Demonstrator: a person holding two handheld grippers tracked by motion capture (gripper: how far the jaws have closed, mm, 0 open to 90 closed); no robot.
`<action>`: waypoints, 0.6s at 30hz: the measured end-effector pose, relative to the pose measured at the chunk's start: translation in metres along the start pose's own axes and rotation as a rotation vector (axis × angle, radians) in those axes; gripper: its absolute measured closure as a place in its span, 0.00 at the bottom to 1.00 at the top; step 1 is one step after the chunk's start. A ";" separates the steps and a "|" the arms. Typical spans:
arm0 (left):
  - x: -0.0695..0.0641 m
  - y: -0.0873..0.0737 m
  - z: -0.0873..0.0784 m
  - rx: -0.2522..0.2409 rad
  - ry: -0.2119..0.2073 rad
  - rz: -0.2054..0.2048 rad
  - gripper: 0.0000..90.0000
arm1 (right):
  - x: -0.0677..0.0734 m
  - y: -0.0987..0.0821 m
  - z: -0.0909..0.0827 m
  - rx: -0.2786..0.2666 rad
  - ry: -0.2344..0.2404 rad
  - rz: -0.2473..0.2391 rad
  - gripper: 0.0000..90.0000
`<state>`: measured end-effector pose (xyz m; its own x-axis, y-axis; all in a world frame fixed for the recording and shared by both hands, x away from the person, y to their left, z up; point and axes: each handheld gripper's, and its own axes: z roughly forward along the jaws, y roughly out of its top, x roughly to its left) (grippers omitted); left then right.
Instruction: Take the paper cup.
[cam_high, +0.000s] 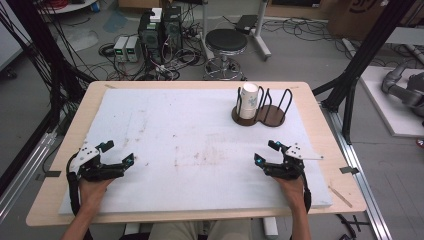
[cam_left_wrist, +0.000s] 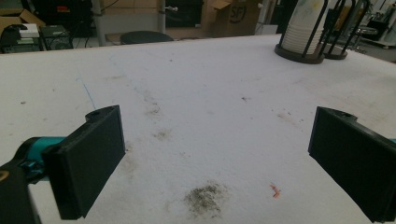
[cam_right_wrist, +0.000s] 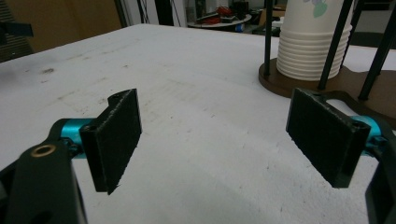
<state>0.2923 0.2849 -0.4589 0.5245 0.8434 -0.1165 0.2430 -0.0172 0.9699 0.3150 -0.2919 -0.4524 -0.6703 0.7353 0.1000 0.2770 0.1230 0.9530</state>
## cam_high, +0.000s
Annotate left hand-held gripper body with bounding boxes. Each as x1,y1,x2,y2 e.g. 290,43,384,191
68,139,127,183

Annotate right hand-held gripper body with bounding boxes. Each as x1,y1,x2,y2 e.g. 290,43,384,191
262,143,325,182

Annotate brown wire cup holder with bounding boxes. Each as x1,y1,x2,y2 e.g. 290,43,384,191
231,85,294,128

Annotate stack of white paper cups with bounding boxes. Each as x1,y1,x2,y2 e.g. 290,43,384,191
238,82,260,120

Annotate person's right hand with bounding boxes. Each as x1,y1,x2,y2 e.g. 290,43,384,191
272,175,308,210

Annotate person's left hand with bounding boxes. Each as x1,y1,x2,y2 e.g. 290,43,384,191
78,177,117,210

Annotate black tape piece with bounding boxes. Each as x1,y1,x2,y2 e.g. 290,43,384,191
339,165,361,176
35,170,62,182

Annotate light wooden table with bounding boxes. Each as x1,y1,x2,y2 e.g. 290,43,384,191
25,80,368,228

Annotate thin wooden stick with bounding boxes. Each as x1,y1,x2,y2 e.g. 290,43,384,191
327,185,354,209

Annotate white table leg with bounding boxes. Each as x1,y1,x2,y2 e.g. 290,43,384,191
262,216,280,240

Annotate white foam mat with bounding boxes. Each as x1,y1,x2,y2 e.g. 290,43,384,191
58,88,334,215

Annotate black floor clamps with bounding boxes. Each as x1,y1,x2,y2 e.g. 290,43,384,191
335,213,371,240

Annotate person's legs in beige trousers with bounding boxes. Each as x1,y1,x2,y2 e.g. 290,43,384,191
147,219,255,240

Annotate grey bench power supply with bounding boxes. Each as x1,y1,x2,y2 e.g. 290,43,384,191
125,35,143,64
112,35,130,63

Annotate white metal stand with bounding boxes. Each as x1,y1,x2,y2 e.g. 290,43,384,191
199,0,273,62

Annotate white platform board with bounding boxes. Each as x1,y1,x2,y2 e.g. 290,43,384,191
359,65,424,139

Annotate black round stool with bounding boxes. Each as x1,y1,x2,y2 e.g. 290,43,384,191
203,28,250,81

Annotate black computer tower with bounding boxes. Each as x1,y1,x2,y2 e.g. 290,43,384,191
137,11,164,65
162,5,184,55

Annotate black flat device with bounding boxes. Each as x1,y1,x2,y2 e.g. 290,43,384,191
234,14,260,35

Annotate small white box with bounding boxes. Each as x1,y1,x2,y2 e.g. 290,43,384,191
149,7,164,24

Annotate brown cardboard box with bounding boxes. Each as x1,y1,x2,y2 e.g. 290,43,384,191
327,0,389,42

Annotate black left gripper cable sleeve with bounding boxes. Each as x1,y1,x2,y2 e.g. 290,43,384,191
65,155,95,240

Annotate black gripper cable sleeve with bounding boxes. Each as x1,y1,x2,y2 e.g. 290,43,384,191
300,172,313,214
65,155,95,240

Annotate black right gripper cable sleeve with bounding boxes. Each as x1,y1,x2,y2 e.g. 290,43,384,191
300,172,313,214

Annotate aluminium rail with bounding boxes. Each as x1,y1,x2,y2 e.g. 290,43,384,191
319,102,395,240
0,130,58,225

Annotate black frame with cables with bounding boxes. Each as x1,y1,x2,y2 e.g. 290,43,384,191
0,0,98,198

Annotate tangle of floor cables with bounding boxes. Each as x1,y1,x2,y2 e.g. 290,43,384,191
97,19,214,82

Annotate black metal frame post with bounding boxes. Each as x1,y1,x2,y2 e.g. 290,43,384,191
312,0,418,145

